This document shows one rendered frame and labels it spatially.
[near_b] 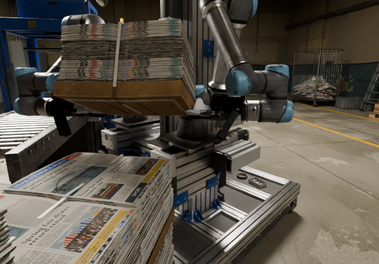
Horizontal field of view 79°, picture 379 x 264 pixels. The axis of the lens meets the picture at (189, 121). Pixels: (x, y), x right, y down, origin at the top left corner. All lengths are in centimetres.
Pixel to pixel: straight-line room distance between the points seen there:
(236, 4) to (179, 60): 41
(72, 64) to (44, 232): 46
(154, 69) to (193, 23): 64
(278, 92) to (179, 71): 34
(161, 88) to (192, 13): 70
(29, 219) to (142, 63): 45
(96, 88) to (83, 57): 11
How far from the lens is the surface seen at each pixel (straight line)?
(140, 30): 72
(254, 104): 80
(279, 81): 79
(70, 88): 75
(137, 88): 65
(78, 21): 128
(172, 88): 63
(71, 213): 58
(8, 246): 29
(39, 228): 56
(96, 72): 73
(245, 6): 101
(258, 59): 1099
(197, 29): 129
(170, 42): 67
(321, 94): 811
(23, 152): 118
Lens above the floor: 112
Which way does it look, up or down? 13 degrees down
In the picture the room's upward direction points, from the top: straight up
